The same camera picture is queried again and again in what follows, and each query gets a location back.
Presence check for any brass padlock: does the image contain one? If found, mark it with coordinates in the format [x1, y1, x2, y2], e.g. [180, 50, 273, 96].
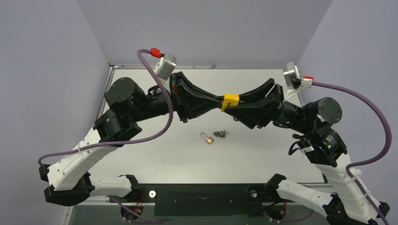
[200, 132, 214, 144]

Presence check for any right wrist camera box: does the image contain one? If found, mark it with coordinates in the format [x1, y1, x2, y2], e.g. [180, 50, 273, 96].
[283, 61, 314, 101]

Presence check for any yellow padlock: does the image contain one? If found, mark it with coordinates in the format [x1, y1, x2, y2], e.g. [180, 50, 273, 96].
[221, 93, 240, 112]

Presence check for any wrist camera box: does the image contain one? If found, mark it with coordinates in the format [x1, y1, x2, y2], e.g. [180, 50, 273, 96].
[283, 61, 314, 101]
[155, 53, 176, 83]

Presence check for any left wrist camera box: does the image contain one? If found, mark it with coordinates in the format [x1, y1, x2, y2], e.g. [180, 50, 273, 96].
[155, 53, 176, 83]

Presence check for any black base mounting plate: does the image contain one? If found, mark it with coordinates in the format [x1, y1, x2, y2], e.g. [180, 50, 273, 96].
[122, 183, 283, 217]

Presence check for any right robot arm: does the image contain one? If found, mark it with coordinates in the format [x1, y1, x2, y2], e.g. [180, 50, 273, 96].
[221, 77, 392, 225]

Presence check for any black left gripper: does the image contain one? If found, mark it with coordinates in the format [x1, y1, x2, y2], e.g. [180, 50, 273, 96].
[138, 75, 227, 125]

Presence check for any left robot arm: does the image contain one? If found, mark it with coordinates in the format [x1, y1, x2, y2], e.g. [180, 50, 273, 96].
[38, 71, 223, 206]

